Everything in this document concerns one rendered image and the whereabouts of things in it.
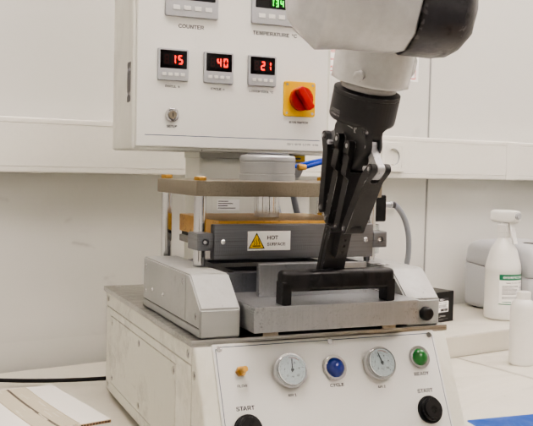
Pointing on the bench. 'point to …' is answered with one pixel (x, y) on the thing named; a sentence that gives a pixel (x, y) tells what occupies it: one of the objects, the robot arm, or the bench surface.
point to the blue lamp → (335, 367)
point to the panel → (352, 345)
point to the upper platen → (267, 206)
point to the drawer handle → (334, 281)
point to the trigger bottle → (502, 267)
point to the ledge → (484, 332)
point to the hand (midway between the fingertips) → (333, 252)
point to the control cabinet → (217, 88)
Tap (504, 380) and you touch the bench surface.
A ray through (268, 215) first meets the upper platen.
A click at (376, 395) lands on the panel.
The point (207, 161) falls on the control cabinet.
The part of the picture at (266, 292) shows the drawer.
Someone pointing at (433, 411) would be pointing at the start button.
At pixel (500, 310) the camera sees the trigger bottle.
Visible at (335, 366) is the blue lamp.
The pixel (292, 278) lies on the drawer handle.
